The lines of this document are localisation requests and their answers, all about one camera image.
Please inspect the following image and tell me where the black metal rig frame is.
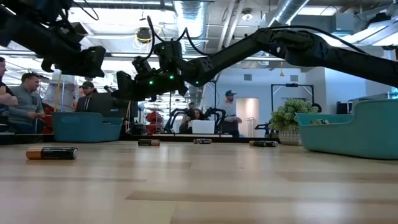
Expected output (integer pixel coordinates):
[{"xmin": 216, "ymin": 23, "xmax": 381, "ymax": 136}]
[{"xmin": 271, "ymin": 83, "xmax": 315, "ymax": 113}]

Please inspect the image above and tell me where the light teal plastic bin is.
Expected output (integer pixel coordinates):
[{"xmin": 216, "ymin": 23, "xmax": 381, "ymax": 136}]
[{"xmin": 295, "ymin": 98, "xmax": 398, "ymax": 161}]

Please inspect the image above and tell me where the black aluminium table frame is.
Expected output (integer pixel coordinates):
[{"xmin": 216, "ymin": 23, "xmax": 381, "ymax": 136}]
[{"xmin": 0, "ymin": 133, "xmax": 280, "ymax": 146}]

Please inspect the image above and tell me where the small black monitor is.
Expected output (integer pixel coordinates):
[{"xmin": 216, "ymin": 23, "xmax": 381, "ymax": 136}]
[{"xmin": 336, "ymin": 101, "xmax": 354, "ymax": 116}]

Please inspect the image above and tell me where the person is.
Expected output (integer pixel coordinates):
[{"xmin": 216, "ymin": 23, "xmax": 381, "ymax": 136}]
[
  {"xmin": 217, "ymin": 90, "xmax": 243, "ymax": 138},
  {"xmin": 76, "ymin": 81, "xmax": 99, "ymax": 113},
  {"xmin": 8, "ymin": 72, "xmax": 47, "ymax": 134},
  {"xmin": 178, "ymin": 108, "xmax": 206, "ymax": 134},
  {"xmin": 0, "ymin": 56, "xmax": 19, "ymax": 134},
  {"xmin": 42, "ymin": 70, "xmax": 77, "ymax": 113}
]

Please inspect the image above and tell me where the silver spiral air duct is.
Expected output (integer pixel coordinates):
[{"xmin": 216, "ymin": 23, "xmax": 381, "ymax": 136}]
[
  {"xmin": 173, "ymin": 0, "xmax": 210, "ymax": 108},
  {"xmin": 248, "ymin": 0, "xmax": 312, "ymax": 58}
]

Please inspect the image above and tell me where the potted green plant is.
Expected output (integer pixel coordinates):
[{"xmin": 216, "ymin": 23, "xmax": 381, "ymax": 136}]
[{"xmin": 269, "ymin": 98, "xmax": 320, "ymax": 146}]

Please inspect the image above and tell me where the black ceiling dome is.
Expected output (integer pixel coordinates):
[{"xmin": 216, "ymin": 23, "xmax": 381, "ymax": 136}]
[{"xmin": 136, "ymin": 27, "xmax": 152, "ymax": 44}]

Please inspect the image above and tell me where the long ceiling light bar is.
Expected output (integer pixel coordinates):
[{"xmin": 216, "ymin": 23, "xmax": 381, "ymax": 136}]
[{"xmin": 105, "ymin": 52, "xmax": 285, "ymax": 62}]

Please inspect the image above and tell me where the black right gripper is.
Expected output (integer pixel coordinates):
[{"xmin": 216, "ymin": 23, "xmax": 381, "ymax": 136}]
[{"xmin": 111, "ymin": 41, "xmax": 189, "ymax": 102}]

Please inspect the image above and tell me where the dark teal plastic bin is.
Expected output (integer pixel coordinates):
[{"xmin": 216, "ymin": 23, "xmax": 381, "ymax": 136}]
[{"xmin": 51, "ymin": 111, "xmax": 124, "ymax": 143}]

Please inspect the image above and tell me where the red machine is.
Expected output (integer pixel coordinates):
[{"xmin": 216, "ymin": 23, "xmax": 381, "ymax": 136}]
[{"xmin": 146, "ymin": 111, "xmax": 165, "ymax": 136}]

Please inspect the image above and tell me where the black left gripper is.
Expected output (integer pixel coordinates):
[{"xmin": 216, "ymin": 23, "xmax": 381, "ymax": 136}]
[{"xmin": 54, "ymin": 46, "xmax": 106, "ymax": 78}]

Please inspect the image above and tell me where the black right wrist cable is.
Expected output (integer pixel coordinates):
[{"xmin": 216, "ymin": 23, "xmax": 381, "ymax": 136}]
[{"xmin": 146, "ymin": 15, "xmax": 212, "ymax": 58}]

